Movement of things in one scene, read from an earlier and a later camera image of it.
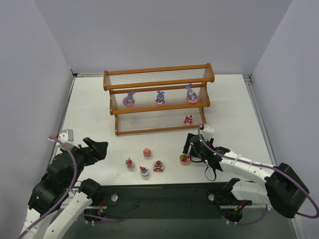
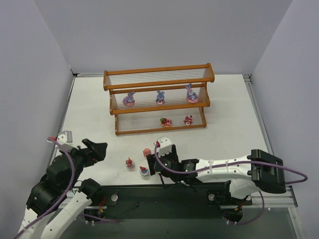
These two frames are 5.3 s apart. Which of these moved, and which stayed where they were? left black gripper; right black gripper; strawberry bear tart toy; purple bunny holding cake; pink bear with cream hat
Moved: right black gripper; strawberry bear tart toy
Stayed: pink bear with cream hat; left black gripper; purple bunny holding cake
